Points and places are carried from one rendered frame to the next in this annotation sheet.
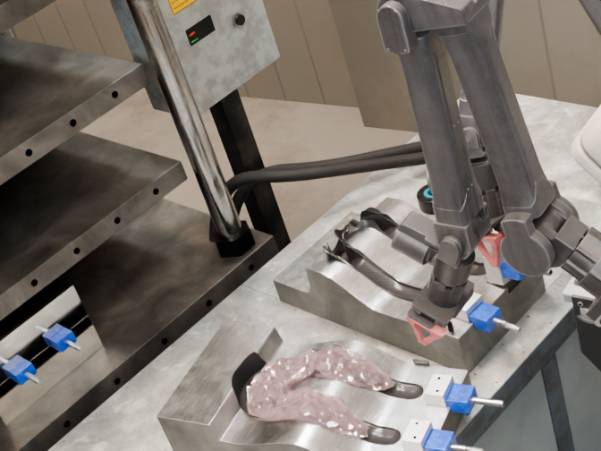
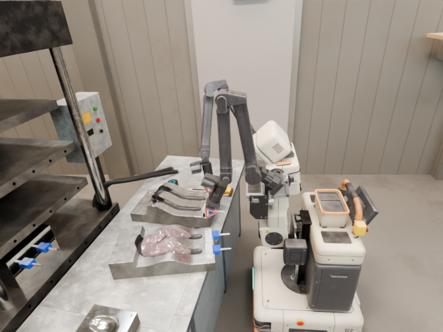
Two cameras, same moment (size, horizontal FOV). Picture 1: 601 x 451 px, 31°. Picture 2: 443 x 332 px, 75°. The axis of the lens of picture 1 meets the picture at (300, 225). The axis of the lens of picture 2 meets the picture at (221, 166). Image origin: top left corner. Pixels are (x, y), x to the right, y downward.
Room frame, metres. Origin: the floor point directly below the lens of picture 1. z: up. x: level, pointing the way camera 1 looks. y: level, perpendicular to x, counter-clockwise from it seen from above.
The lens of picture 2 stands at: (0.42, 0.53, 1.93)
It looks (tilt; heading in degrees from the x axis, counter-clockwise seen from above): 29 degrees down; 321
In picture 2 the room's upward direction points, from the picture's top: 4 degrees counter-clockwise
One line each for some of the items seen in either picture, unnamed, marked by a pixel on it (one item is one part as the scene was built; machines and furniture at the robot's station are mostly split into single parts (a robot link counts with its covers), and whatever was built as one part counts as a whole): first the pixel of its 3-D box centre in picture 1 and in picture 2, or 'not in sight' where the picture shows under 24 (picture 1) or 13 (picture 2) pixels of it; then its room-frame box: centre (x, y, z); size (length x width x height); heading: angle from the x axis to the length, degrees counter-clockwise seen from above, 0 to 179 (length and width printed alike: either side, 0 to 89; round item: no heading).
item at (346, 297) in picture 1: (399, 270); (175, 203); (1.77, -0.16, 0.87); 0.50 x 0.26 x 0.14; 36
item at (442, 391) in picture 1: (467, 399); (217, 234); (1.37, -0.17, 0.85); 0.13 x 0.05 x 0.05; 53
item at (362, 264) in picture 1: (396, 256); (176, 197); (1.75, -0.16, 0.92); 0.35 x 0.16 x 0.09; 36
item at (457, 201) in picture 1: (439, 126); (224, 140); (1.34, -0.23, 1.40); 0.11 x 0.06 x 0.43; 134
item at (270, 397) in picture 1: (311, 384); (165, 240); (1.49, 0.07, 0.90); 0.26 x 0.18 x 0.08; 53
